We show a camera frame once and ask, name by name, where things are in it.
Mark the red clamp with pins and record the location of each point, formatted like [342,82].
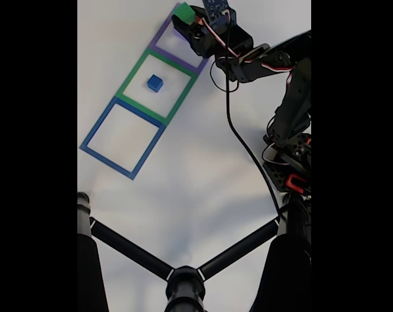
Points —
[292,182]

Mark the green foam block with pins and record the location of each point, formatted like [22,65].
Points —
[183,12]

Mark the blue square frame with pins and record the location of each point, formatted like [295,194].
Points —
[147,152]

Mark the gripper camera circuit board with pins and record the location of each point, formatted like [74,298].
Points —
[219,9]

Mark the green square frame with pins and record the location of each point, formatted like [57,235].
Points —
[181,97]

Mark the purple square frame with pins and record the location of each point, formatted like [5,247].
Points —
[170,55]

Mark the black camera tripod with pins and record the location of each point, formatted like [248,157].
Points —
[184,286]

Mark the small blue cube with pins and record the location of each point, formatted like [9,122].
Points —
[154,83]

